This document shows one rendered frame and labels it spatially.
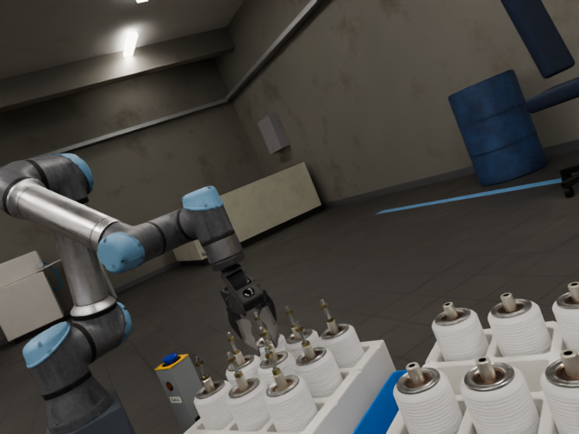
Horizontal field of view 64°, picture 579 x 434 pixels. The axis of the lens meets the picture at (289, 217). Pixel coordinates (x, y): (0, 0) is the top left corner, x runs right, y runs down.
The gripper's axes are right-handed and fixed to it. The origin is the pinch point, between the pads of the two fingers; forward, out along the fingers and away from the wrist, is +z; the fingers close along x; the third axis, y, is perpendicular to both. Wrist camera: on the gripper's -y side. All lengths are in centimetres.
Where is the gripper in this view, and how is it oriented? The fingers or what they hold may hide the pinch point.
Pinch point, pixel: (266, 346)
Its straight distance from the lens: 100.2
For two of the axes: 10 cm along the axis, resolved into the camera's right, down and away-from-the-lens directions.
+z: 3.8, 9.2, 0.8
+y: -3.0, 0.4, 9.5
